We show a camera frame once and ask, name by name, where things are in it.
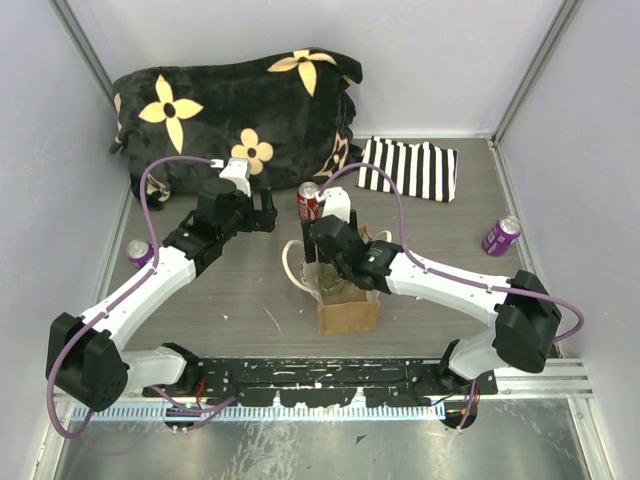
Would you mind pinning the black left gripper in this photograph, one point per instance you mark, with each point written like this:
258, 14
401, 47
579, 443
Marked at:
260, 220

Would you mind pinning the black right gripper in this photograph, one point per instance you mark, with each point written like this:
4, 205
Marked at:
310, 249

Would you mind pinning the red soda can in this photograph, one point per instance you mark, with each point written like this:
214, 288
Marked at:
309, 207

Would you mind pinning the burlap canvas tote bag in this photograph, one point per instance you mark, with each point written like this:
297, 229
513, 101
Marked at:
352, 310

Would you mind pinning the purple can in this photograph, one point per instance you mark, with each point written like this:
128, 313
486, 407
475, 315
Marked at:
139, 252
502, 236

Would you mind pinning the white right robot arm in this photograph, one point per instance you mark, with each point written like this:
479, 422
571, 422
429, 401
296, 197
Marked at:
521, 319

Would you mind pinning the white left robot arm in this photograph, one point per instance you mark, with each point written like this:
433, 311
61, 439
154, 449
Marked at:
86, 358

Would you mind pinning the black floral plush blanket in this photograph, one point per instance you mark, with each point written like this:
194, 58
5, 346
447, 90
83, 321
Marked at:
289, 115

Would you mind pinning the black white striped cloth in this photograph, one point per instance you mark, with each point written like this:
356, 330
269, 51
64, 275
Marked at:
419, 170

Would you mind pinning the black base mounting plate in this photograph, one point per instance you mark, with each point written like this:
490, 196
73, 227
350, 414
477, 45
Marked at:
314, 382

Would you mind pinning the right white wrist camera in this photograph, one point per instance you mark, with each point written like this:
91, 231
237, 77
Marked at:
336, 202

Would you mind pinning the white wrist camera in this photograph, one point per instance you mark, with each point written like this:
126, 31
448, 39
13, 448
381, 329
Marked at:
238, 170
336, 202

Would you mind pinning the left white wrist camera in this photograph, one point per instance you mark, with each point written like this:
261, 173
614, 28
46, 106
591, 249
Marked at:
238, 170

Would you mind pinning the white slotted cable duct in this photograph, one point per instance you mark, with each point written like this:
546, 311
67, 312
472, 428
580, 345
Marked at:
150, 411

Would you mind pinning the aluminium rail frame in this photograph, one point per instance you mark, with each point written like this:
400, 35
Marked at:
540, 385

